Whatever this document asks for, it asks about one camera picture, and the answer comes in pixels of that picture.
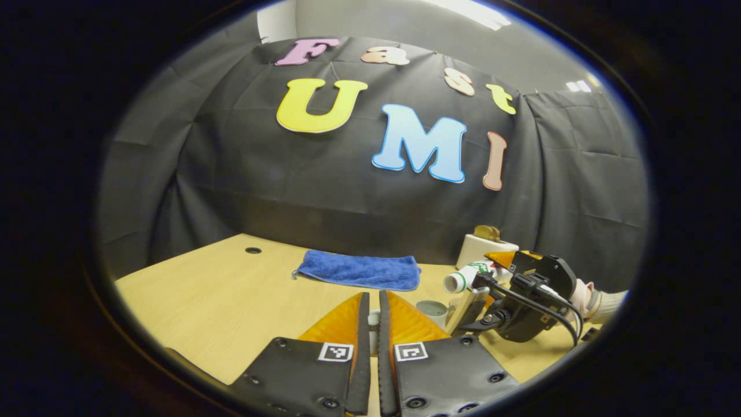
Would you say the white ceramic teacup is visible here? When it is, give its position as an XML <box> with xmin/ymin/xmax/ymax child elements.
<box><xmin>416</xmin><ymin>299</ymin><xmax>456</xmax><ymax>330</ymax></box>

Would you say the white plastic water bottle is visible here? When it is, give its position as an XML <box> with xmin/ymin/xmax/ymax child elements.
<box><xmin>443</xmin><ymin>261</ymin><xmax>513</xmax><ymax>294</ymax></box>

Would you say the black cable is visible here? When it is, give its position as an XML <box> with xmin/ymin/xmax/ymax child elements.
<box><xmin>475</xmin><ymin>273</ymin><xmax>584</xmax><ymax>348</ymax></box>

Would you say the blue towel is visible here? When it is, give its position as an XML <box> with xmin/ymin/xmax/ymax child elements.
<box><xmin>292</xmin><ymin>250</ymin><xmax>421</xmax><ymax>292</ymax></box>

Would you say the black backdrop cloth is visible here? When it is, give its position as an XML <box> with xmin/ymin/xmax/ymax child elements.
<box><xmin>98</xmin><ymin>36</ymin><xmax>649</xmax><ymax>293</ymax></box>

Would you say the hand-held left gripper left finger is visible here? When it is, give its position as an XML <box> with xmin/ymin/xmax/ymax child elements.
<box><xmin>229</xmin><ymin>291</ymin><xmax>371</xmax><ymax>417</ymax></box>

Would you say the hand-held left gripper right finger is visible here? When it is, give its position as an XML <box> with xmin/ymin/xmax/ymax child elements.
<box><xmin>378</xmin><ymin>290</ymin><xmax>520</xmax><ymax>417</ymax></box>

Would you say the white toaster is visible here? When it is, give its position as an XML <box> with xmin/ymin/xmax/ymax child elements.
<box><xmin>456</xmin><ymin>233</ymin><xmax>520</xmax><ymax>270</ymax></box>

